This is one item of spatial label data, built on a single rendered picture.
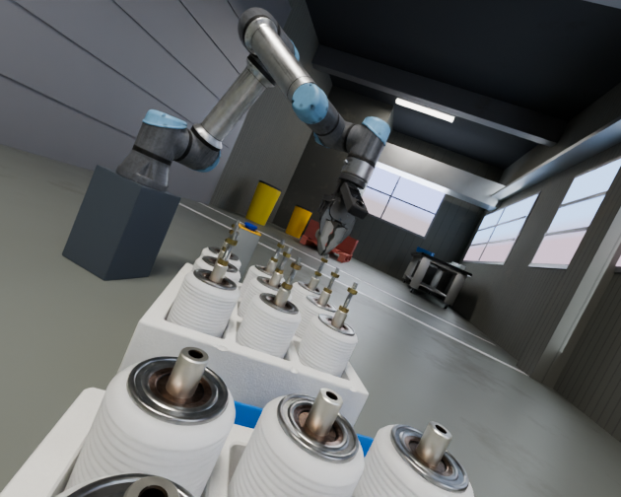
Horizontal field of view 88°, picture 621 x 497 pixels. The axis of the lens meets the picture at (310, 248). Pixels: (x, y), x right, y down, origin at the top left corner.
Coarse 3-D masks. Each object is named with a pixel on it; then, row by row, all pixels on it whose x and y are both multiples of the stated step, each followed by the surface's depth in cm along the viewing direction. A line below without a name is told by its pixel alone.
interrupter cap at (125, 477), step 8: (104, 480) 15; (112, 480) 15; (120, 480) 16; (128, 480) 16; (80, 488) 14; (88, 488) 15; (96, 488) 15; (104, 488) 15; (112, 488) 15; (120, 488) 15; (176, 488) 16; (184, 488) 17; (72, 496) 14; (80, 496) 14; (88, 496) 14; (96, 496) 15; (104, 496) 15; (112, 496) 15; (120, 496) 15; (184, 496) 16; (192, 496) 16
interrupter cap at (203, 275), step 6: (198, 270) 54; (204, 270) 56; (210, 270) 57; (198, 276) 51; (204, 276) 53; (204, 282) 51; (210, 282) 51; (222, 282) 55; (228, 282) 56; (234, 282) 56; (222, 288) 51; (228, 288) 52; (234, 288) 53
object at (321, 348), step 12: (312, 324) 58; (324, 324) 57; (312, 336) 57; (324, 336) 56; (336, 336) 56; (348, 336) 57; (300, 348) 59; (312, 348) 57; (324, 348) 56; (336, 348) 56; (348, 348) 57; (300, 360) 58; (312, 360) 56; (324, 360) 56; (336, 360) 56; (324, 372) 56; (336, 372) 57
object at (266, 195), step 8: (264, 184) 552; (256, 192) 559; (264, 192) 552; (272, 192) 555; (280, 192) 570; (256, 200) 556; (264, 200) 554; (272, 200) 561; (248, 208) 568; (256, 208) 556; (264, 208) 558; (272, 208) 572; (248, 216) 562; (256, 216) 558; (264, 216) 564; (264, 224) 575
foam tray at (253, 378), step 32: (160, 320) 48; (128, 352) 46; (160, 352) 47; (224, 352) 49; (256, 352) 52; (288, 352) 58; (256, 384) 51; (288, 384) 52; (320, 384) 53; (352, 384) 56; (352, 416) 55
